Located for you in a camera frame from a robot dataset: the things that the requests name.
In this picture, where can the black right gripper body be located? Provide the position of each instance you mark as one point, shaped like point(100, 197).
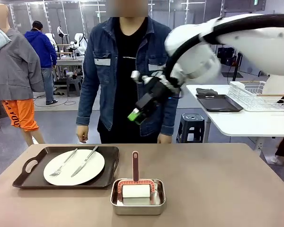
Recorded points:
point(156, 94)

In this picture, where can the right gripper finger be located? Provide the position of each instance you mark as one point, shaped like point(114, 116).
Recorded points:
point(142, 118)
point(133, 114)

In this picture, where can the person's right forearm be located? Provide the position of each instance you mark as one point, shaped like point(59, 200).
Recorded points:
point(85, 113)

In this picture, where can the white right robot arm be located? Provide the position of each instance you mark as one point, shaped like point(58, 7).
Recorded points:
point(196, 59)

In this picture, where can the person's left forearm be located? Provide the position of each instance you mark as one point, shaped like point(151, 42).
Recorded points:
point(169, 123)

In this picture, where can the black floor stand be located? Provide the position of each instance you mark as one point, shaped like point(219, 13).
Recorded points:
point(235, 74)

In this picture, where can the person's left hand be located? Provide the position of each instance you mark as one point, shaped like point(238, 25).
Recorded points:
point(164, 139)

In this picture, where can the person's right hand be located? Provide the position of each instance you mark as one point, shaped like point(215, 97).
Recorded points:
point(82, 133)

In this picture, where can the person in denim jacket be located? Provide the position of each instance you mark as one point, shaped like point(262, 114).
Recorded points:
point(125, 71)

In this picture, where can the grey plastic stool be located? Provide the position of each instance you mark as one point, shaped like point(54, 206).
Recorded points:
point(191, 117)

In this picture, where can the dark folded cloth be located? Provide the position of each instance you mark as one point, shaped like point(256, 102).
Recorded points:
point(204, 91)

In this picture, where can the black baking tray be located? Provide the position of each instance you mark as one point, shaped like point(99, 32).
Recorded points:
point(217, 102)

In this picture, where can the dark background stool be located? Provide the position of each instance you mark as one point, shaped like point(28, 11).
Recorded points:
point(73, 81)

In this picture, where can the white round dinner plate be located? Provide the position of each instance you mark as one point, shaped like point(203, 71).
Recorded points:
point(90, 170)

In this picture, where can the silver table knife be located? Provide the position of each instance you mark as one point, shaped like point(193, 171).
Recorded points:
point(78, 168)

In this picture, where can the black equipment boxes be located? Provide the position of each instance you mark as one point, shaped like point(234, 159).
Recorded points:
point(226, 56)

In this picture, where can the background workbench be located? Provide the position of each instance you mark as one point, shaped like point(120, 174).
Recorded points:
point(68, 62)

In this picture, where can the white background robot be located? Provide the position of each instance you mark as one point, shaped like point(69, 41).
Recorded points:
point(52, 39)
point(81, 45)

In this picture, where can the rectangular steel container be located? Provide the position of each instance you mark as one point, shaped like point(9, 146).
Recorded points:
point(137, 209)

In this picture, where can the silver fork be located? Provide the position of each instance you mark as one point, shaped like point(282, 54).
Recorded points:
point(55, 173)

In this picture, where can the white side table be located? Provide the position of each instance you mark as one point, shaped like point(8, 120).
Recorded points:
point(251, 123)

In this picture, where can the person in blue hoodie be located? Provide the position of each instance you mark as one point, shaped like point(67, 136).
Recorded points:
point(41, 47)

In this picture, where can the white plate in rack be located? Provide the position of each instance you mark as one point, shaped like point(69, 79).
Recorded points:
point(275, 85)

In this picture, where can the figure grey jacket orange shorts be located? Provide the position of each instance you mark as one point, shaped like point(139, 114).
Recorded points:
point(14, 66)

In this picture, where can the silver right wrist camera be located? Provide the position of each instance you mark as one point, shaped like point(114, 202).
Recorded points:
point(135, 75)

